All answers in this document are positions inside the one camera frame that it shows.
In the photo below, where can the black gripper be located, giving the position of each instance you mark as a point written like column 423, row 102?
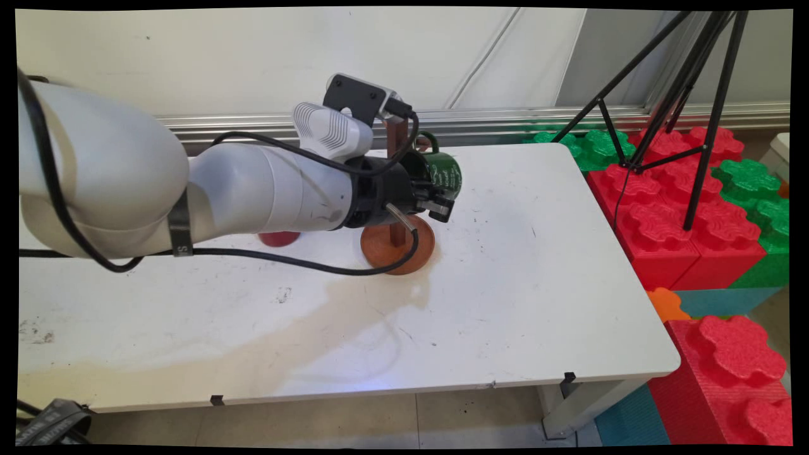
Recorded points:
column 382, row 193

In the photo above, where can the green enamel mug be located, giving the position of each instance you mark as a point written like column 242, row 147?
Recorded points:
column 445, row 170

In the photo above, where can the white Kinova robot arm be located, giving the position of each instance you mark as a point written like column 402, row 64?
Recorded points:
column 126, row 177

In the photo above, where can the wooden mug tree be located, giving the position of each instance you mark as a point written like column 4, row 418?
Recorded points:
column 395, row 249

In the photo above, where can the red ceramic mug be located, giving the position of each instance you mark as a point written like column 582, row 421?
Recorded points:
column 279, row 239

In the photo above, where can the green foam block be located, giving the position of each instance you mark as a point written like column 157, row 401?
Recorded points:
column 768, row 208
column 594, row 148

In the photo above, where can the large red foam block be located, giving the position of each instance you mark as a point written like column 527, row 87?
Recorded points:
column 644, row 221

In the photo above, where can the white table leg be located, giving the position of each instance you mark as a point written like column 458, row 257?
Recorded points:
column 581, row 404

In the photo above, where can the orange foam piece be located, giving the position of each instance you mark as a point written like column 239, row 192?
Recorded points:
column 667, row 303

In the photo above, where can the black tripod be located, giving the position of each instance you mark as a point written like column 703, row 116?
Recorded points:
column 701, row 114

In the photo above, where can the teal foam block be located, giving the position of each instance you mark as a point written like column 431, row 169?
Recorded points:
column 727, row 302
column 632, row 420

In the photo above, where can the white box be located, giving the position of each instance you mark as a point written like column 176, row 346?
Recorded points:
column 778, row 155

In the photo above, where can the aluminium wall rail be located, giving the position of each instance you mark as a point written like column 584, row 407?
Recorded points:
column 505, row 123

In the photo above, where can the wrist camera with black bracket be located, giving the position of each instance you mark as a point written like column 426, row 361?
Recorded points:
column 354, row 98

